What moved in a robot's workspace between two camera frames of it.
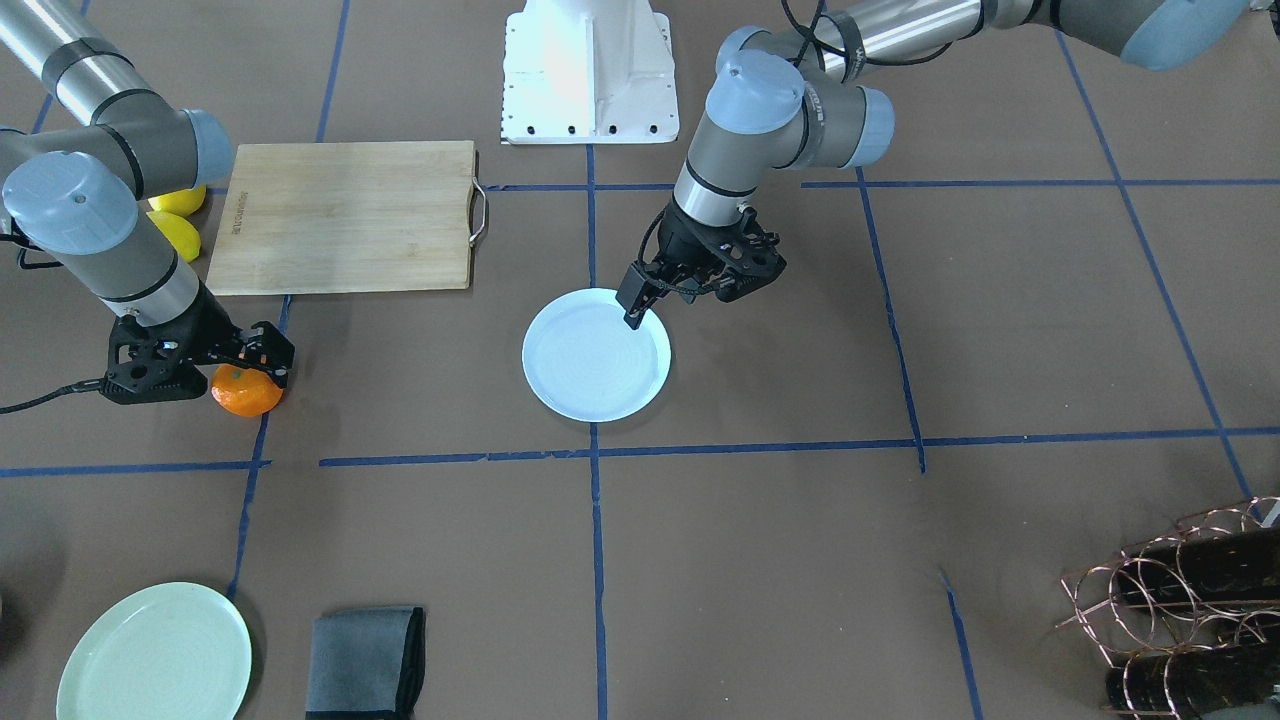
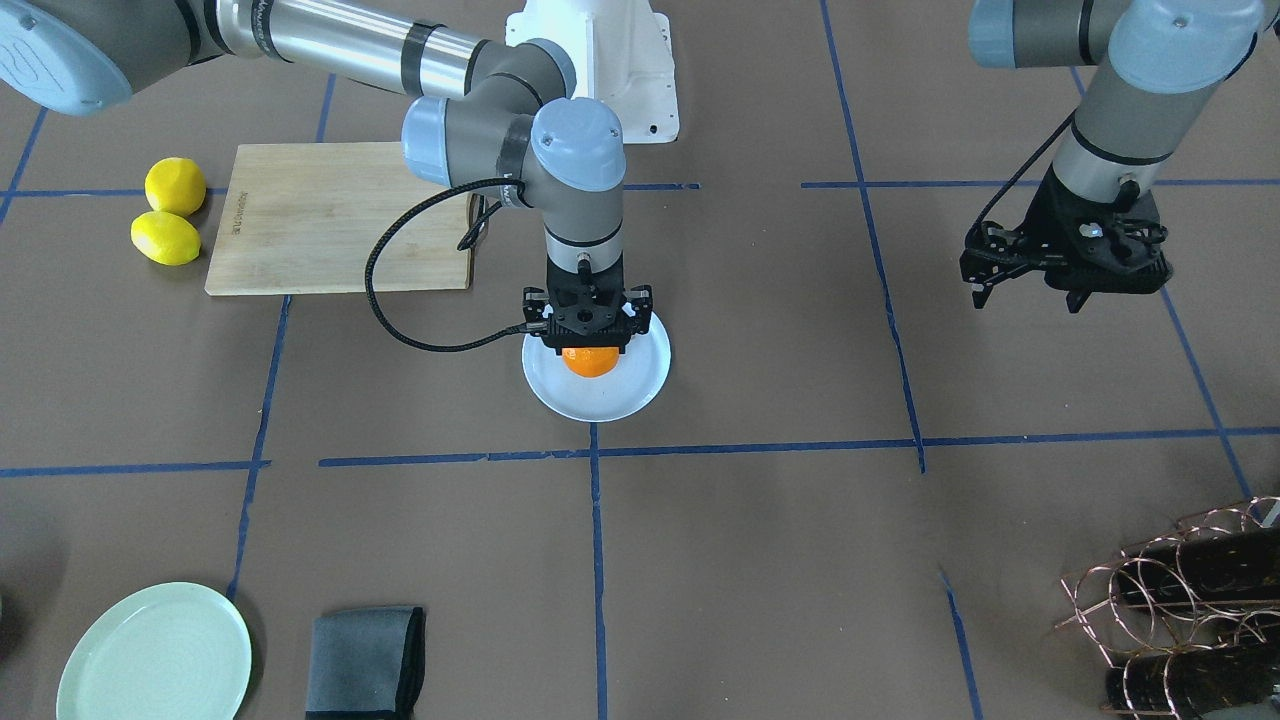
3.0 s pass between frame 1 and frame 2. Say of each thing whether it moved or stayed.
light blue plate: stayed
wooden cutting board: stayed
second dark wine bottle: stayed
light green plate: stayed
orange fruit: moved
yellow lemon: stayed
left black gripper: moved
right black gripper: moved
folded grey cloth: stayed
